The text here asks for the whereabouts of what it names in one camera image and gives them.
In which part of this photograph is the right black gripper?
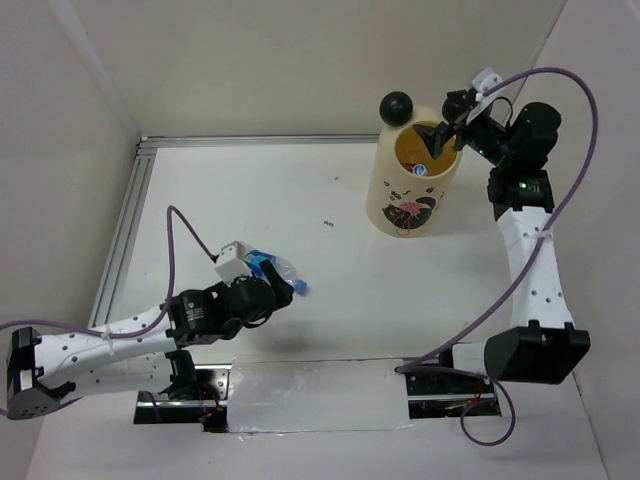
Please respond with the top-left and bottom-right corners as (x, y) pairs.
(413, 89), (517, 167)

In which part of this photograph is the blue cap plastic bottle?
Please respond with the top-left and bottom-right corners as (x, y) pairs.
(241, 242), (309, 296)

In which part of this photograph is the blue label white cap bottle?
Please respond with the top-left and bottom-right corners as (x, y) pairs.
(411, 164), (428, 177)

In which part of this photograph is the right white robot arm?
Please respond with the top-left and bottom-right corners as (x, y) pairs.
(414, 88), (591, 385)

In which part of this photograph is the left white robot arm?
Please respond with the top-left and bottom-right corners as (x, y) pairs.
(1, 261), (295, 420)

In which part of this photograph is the cream bin with black ears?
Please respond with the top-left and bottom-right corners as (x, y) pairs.
(365, 91), (461, 238)

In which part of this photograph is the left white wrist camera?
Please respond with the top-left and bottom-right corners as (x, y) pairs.
(214, 241), (251, 284)

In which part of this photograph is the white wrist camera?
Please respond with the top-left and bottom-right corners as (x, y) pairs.
(214, 241), (251, 284)
(466, 67), (505, 124)

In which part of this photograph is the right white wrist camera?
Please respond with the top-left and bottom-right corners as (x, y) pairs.
(466, 67), (505, 124)

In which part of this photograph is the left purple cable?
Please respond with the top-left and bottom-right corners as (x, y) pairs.
(0, 204), (221, 419)

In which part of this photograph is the purple cable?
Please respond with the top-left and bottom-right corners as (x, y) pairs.
(0, 204), (221, 419)
(394, 66), (600, 447)

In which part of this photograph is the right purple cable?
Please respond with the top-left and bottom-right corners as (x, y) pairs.
(394, 66), (600, 447)

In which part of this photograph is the aluminium frame rail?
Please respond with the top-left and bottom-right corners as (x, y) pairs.
(88, 134), (377, 327)

